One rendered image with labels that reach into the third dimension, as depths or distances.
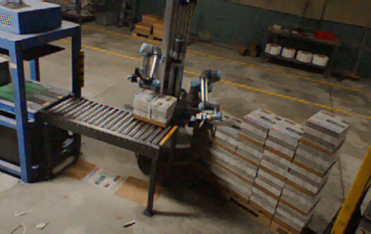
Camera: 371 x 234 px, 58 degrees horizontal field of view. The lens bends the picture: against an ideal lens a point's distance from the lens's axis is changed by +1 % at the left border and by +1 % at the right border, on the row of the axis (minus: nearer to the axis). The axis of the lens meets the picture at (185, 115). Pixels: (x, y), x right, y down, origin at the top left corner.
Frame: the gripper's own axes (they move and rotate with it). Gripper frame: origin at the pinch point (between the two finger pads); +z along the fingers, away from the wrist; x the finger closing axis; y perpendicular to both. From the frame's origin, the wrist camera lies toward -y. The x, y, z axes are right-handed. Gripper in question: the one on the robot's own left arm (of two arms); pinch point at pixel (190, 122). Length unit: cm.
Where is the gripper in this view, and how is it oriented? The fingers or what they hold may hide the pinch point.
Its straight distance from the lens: 360.7
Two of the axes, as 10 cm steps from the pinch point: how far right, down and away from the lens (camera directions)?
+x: -4.2, -3.1, -8.5
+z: -9.1, 1.6, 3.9
